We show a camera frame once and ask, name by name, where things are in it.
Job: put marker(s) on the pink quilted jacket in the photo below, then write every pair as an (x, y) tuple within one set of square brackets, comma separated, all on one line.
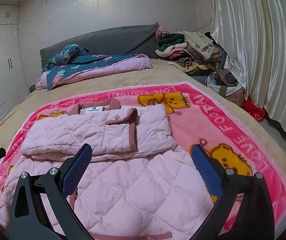
[(133, 185)]

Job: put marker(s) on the white bag of clothes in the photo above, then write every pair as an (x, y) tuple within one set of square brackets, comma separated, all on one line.
[(223, 80)]

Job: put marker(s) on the pink printed blanket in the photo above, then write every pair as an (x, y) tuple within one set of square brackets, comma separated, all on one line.
[(233, 135)]

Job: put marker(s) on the white satin curtain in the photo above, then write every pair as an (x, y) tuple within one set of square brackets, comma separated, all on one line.
[(258, 42)]

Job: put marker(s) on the floral cloth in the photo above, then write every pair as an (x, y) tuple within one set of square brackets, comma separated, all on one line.
[(236, 97)]

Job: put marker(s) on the red bag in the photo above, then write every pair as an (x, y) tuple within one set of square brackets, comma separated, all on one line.
[(254, 110)]

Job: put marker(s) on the pile of folded clothes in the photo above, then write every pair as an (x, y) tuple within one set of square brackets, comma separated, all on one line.
[(183, 52)]

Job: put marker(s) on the white wardrobe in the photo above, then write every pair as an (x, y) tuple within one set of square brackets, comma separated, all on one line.
[(0, 67)]

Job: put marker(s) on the blue floral quilt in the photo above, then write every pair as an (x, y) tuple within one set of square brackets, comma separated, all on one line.
[(90, 61)]

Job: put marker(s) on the grey padded headboard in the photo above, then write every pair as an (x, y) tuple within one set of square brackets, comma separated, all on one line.
[(108, 40)]

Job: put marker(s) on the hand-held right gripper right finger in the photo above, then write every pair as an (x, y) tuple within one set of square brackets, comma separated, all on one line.
[(206, 170)]

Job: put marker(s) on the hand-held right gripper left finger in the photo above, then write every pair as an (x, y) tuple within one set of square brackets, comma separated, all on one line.
[(79, 167)]

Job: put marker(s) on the beige bedspread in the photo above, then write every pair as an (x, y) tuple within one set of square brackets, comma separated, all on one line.
[(108, 82)]

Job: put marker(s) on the pink plush item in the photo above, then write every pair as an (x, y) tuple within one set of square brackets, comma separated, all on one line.
[(161, 32)]

